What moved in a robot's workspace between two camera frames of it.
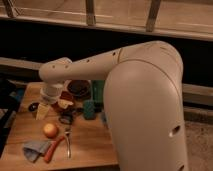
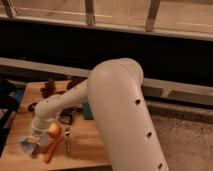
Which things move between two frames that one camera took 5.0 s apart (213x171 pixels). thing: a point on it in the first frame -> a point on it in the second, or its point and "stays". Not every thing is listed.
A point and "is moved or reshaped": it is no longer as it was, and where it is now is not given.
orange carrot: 51,148 stays
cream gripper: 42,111 -> 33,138
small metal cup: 33,106 stays
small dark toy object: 67,117 stays
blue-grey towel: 33,149 is moved or reshaped
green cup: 89,109 stays
